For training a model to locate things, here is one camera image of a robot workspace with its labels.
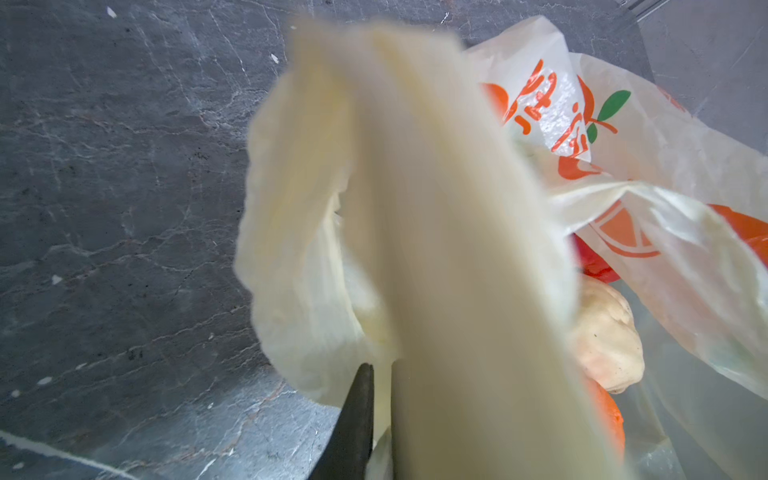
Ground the orange fake fruit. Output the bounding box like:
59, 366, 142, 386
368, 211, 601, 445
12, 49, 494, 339
586, 378, 626, 462

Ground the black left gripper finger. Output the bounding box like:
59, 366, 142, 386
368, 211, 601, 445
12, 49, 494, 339
308, 363, 375, 480

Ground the cream plastic bag orange print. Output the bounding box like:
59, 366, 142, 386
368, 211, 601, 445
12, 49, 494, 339
234, 16, 767, 479

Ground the red fake fruit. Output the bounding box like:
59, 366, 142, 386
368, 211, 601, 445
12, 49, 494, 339
572, 234, 620, 284

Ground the beige fake fruit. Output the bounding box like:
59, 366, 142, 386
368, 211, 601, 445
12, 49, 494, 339
570, 275, 645, 394

